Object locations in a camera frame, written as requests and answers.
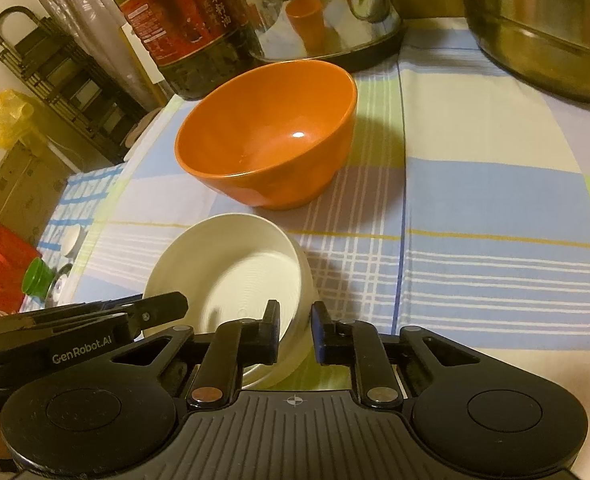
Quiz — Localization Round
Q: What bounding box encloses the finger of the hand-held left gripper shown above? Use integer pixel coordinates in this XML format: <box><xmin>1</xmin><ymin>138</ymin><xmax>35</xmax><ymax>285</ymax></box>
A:
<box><xmin>95</xmin><ymin>291</ymin><xmax>190</xmax><ymax>342</ymax></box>

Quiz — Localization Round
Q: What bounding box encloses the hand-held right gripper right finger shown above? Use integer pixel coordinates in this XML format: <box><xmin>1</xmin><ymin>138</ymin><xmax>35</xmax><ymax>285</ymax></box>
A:
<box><xmin>310</xmin><ymin>301</ymin><xmax>496</xmax><ymax>409</ymax></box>

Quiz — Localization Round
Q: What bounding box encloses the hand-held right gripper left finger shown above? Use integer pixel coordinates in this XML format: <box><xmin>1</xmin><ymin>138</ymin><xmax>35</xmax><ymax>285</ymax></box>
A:
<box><xmin>95</xmin><ymin>299</ymin><xmax>282</xmax><ymax>409</ymax></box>

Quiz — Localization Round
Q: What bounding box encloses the white plastic bowl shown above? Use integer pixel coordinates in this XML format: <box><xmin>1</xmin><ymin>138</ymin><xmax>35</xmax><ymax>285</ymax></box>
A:
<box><xmin>141</xmin><ymin>213</ymin><xmax>321</xmax><ymax>391</ymax></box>

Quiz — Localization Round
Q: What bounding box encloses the orange plastic bowl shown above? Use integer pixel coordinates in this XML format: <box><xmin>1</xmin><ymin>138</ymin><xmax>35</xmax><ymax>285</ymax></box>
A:
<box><xmin>174</xmin><ymin>59</ymin><xmax>359</xmax><ymax>211</ymax></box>

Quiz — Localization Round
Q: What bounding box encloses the green bottle cap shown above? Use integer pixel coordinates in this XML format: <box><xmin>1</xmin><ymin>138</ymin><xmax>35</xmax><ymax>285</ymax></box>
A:
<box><xmin>21</xmin><ymin>257</ymin><xmax>56</xmax><ymax>298</ymax></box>

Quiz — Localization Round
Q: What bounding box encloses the red package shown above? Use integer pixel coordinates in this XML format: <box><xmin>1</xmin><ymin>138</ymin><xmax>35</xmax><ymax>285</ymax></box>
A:
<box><xmin>0</xmin><ymin>224</ymin><xmax>40</xmax><ymax>316</ymax></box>

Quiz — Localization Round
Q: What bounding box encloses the small white round lid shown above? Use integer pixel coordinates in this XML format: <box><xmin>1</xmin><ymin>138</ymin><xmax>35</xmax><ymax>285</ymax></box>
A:
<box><xmin>62</xmin><ymin>224</ymin><xmax>86</xmax><ymax>257</ymax></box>

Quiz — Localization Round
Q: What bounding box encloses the blue white checked towel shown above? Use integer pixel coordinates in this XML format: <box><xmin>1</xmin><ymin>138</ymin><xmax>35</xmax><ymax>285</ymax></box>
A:
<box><xmin>37</xmin><ymin>162</ymin><xmax>126</xmax><ymax>271</ymax></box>

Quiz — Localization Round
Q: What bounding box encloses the cardboard box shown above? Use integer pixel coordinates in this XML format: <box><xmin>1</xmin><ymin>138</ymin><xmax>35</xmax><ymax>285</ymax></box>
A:
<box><xmin>0</xmin><ymin>140</ymin><xmax>70</xmax><ymax>247</ymax></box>

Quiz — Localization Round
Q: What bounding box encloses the checked pastel tablecloth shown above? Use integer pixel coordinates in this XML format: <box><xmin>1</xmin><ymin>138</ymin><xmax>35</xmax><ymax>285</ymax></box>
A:
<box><xmin>75</xmin><ymin>17</ymin><xmax>590</xmax><ymax>391</ymax></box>

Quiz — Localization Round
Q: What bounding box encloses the yellow plastic bag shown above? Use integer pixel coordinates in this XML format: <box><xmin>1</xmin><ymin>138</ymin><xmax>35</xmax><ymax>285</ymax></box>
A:
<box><xmin>0</xmin><ymin>89</ymin><xmax>46</xmax><ymax>151</ymax></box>

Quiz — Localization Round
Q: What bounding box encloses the black metal rack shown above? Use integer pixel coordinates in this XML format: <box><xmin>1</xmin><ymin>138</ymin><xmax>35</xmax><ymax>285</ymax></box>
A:
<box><xmin>0</xmin><ymin>6</ymin><xmax>148</xmax><ymax>166</ymax></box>

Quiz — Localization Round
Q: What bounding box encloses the cooking oil bottle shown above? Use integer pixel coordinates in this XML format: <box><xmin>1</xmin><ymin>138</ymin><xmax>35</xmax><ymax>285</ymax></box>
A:
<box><xmin>110</xmin><ymin>0</ymin><xmax>261</xmax><ymax>102</ymax></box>

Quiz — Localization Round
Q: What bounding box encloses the sheer patterned curtain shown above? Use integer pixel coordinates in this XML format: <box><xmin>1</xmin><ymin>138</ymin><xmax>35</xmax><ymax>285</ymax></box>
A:
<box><xmin>22</xmin><ymin>0</ymin><xmax>171</xmax><ymax>111</ymax></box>

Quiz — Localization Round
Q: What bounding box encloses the stainless steel kettle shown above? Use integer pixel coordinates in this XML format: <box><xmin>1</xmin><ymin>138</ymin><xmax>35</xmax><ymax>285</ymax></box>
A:
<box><xmin>235</xmin><ymin>0</ymin><xmax>408</xmax><ymax>75</ymax></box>

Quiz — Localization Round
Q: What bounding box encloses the stainless steel steamer pot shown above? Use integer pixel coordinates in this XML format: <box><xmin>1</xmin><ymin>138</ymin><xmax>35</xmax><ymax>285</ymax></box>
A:
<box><xmin>458</xmin><ymin>0</ymin><xmax>590</xmax><ymax>106</ymax></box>

